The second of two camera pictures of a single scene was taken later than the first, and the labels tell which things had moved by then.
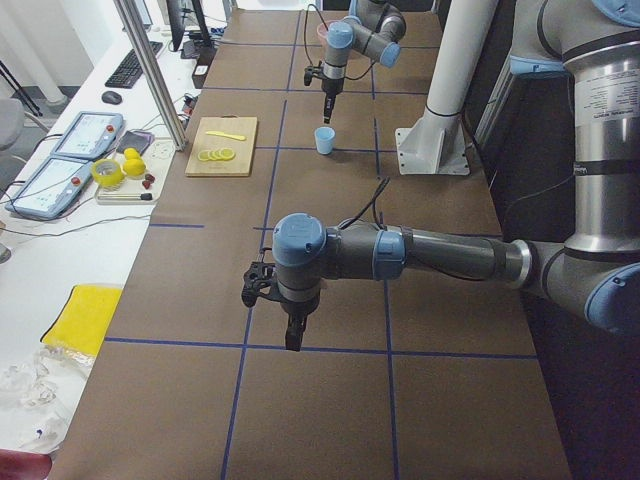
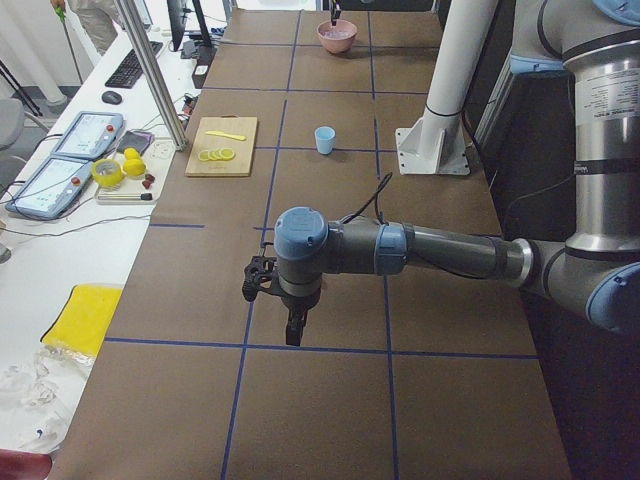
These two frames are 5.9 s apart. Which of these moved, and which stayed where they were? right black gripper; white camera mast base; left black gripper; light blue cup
Moved: right black gripper
Stayed: white camera mast base; light blue cup; left black gripper
